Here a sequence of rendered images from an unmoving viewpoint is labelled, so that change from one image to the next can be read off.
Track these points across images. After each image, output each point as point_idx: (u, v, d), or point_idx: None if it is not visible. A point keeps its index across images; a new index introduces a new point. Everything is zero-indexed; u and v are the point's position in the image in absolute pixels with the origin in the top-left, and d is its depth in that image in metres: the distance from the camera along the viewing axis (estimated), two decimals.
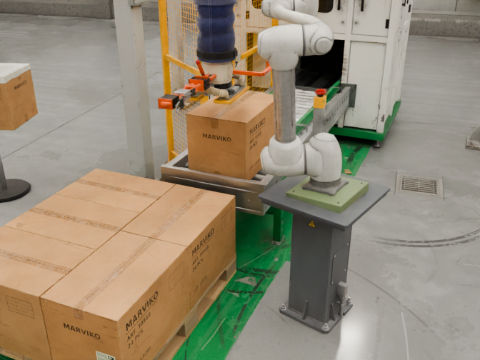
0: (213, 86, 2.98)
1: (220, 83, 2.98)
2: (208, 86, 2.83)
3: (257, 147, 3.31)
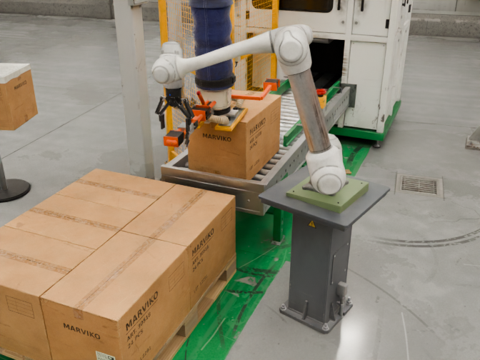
0: (213, 113, 3.01)
1: (219, 108, 3.01)
2: (209, 116, 2.85)
3: (258, 146, 3.31)
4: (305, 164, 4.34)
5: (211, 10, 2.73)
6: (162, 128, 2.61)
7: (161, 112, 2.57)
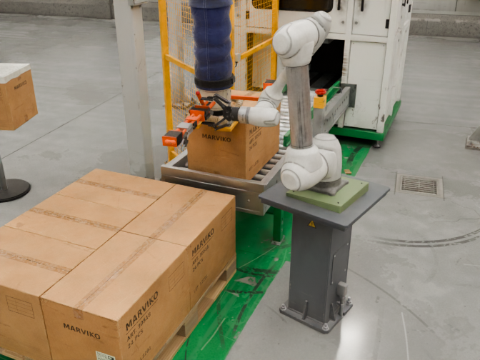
0: (212, 113, 3.00)
1: (218, 109, 3.00)
2: (208, 116, 2.85)
3: (257, 147, 3.30)
4: None
5: (211, 10, 2.73)
6: (203, 121, 2.88)
7: (217, 122, 2.85)
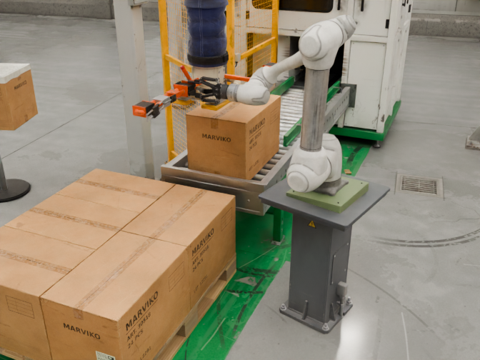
0: (202, 91, 2.93)
1: (209, 87, 2.93)
2: (193, 92, 2.78)
3: (257, 147, 3.30)
4: None
5: None
6: None
7: (206, 95, 2.80)
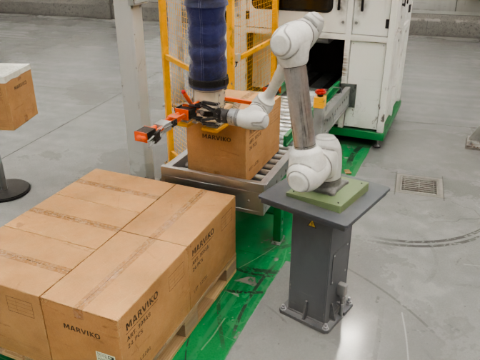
0: (203, 113, 2.99)
1: (210, 110, 2.99)
2: (193, 116, 2.84)
3: (257, 147, 3.30)
4: None
5: (206, 10, 2.72)
6: None
7: (206, 118, 2.85)
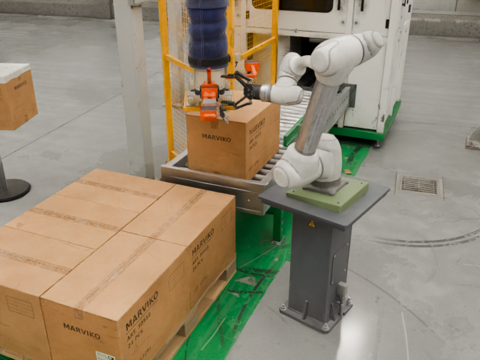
0: None
1: None
2: (218, 93, 2.73)
3: (257, 147, 3.30)
4: None
5: None
6: (222, 100, 2.79)
7: None
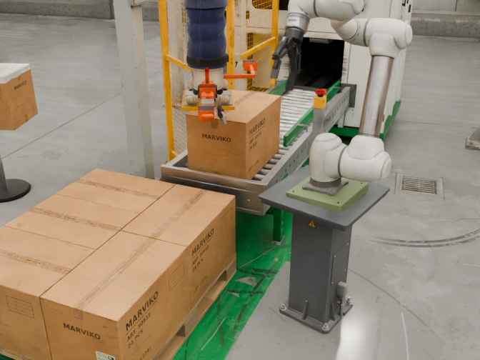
0: None
1: None
2: (217, 93, 2.74)
3: (257, 147, 3.30)
4: (305, 164, 4.34)
5: None
6: (276, 78, 2.00)
7: (282, 56, 2.01)
